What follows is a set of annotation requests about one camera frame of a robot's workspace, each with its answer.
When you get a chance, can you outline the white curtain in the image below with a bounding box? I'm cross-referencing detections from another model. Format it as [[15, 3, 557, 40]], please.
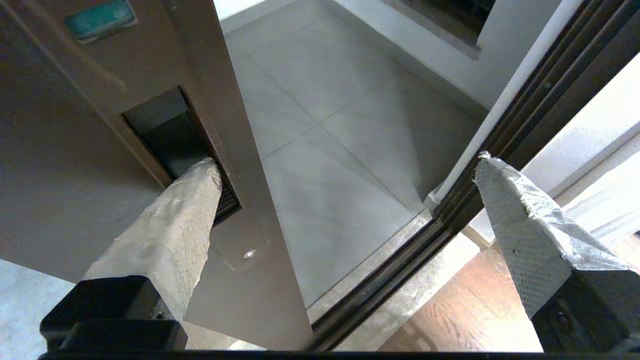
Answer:
[[520, 55, 640, 251]]

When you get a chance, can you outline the brown framed sliding glass door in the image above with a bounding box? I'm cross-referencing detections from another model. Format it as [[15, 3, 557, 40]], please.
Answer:
[[0, 0, 316, 351]]

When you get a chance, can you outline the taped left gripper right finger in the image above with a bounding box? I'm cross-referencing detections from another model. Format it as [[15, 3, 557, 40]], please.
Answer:
[[472, 151, 640, 352]]

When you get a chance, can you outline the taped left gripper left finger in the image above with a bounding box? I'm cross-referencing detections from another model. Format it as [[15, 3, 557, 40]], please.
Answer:
[[40, 158, 223, 352]]

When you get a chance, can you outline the short grey stone sill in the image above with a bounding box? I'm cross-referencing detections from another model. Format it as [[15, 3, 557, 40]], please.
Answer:
[[382, 0, 482, 52]]

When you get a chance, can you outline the recessed door handle plate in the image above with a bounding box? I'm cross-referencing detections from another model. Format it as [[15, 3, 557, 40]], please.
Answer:
[[10, 0, 271, 273]]

